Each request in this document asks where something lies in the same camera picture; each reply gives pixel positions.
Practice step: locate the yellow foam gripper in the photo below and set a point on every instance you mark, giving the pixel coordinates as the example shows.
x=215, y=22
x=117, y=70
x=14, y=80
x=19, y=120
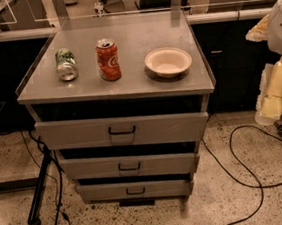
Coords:
x=281, y=27

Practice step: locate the grey drawer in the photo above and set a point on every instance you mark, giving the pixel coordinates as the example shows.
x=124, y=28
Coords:
x=146, y=165
x=154, y=129
x=133, y=191

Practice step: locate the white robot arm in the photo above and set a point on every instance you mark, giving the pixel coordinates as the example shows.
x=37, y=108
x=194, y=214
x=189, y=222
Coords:
x=269, y=102

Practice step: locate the grey top drawer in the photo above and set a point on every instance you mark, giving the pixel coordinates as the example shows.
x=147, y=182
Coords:
x=154, y=129

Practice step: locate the grey drawer cabinet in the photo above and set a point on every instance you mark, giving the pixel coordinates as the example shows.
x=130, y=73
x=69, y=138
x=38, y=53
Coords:
x=139, y=91

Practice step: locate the grey bottom drawer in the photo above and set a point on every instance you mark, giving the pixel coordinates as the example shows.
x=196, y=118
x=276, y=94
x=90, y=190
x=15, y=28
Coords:
x=133, y=191

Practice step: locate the white paper bowl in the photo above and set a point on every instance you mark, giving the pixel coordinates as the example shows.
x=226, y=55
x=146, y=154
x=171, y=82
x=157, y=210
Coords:
x=168, y=62

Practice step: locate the red cola can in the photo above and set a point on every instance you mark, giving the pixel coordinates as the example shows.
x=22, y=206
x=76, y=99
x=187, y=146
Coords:
x=107, y=58

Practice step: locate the green soda can lying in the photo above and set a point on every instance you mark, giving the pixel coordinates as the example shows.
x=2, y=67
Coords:
x=67, y=68

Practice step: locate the black stand leg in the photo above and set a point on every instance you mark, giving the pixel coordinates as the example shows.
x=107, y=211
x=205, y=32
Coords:
x=33, y=218

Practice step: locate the white horizontal rail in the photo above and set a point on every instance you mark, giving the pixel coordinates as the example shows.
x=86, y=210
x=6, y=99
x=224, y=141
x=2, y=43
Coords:
x=192, y=19

